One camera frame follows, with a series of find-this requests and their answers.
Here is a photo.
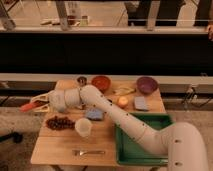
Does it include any small metal cup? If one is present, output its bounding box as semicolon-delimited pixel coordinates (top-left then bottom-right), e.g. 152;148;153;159
77;76;87;87

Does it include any yellow banana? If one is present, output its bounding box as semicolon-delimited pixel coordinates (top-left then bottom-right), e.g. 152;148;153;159
114;87;135;96

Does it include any bunch of dark grapes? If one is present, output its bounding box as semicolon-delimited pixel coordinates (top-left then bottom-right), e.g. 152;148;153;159
46;116;75;131

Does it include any wooden table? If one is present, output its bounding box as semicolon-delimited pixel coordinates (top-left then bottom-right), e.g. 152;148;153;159
31;80;166;167

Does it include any white plastic cup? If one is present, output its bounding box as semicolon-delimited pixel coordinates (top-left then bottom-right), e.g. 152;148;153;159
75;118;92;138

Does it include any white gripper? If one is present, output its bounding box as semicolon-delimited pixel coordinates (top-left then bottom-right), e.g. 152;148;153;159
31;90;66;113

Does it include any green plastic tray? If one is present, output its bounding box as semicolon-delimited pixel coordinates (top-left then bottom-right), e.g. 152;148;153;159
115;114;172;166

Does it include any silver fork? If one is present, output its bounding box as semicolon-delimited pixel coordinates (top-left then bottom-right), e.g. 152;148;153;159
72;150;105;156

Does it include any grey blue sponge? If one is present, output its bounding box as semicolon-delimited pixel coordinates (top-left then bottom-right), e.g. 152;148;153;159
134;96;148;111

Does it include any red pepper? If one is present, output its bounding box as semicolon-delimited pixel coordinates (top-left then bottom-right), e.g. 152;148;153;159
20;102;43;112

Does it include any red bowl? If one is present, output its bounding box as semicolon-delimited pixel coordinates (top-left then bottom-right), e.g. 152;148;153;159
91;75;111;93

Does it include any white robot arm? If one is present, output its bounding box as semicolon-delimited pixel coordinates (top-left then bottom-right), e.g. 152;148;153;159
31;85;209;171

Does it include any purple bowl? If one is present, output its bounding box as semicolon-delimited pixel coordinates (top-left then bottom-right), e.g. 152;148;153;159
136;76;158;95

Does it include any yellow round fruit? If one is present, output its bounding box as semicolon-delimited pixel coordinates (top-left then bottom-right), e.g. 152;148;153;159
117;96;129;108

